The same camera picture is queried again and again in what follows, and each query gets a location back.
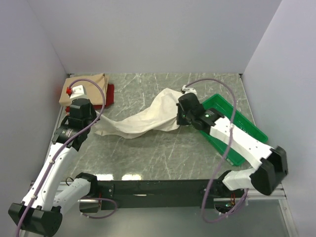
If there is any green plastic tray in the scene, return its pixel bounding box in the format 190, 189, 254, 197
197, 93, 269, 167

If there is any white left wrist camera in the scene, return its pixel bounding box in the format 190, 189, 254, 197
66, 85, 88, 101

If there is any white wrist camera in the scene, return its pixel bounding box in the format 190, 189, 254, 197
181, 85, 197, 95
66, 85, 88, 101

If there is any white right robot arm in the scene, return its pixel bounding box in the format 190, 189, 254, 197
176, 93, 288, 197

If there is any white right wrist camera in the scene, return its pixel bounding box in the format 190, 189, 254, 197
181, 85, 197, 95

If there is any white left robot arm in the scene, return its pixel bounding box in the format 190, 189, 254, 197
8, 98, 99, 237

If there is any white t shirt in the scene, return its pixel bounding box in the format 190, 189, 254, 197
92, 88, 182, 139

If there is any folded beige t shirt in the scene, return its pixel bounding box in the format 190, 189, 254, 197
59, 74, 110, 107

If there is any black base beam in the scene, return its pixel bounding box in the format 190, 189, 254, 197
98, 179, 245, 210

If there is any folded red t shirt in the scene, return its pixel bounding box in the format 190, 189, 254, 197
65, 84, 115, 113

